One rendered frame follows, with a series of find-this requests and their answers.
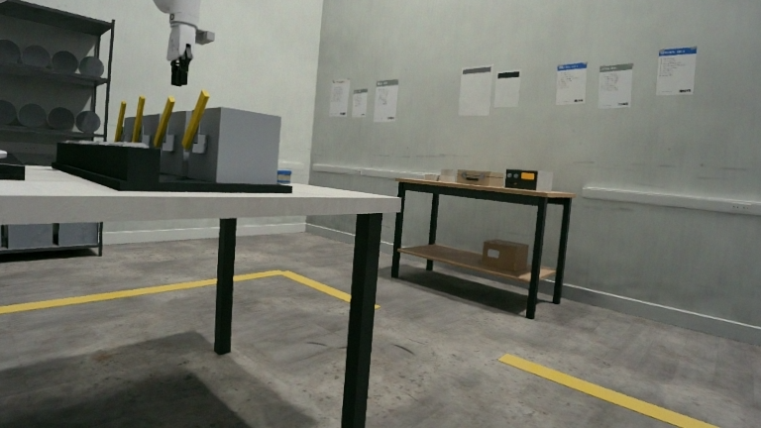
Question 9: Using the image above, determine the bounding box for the small round tin with blue rim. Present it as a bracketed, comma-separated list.
[277, 170, 291, 184]

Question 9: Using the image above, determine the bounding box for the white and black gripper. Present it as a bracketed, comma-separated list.
[166, 23, 196, 87]

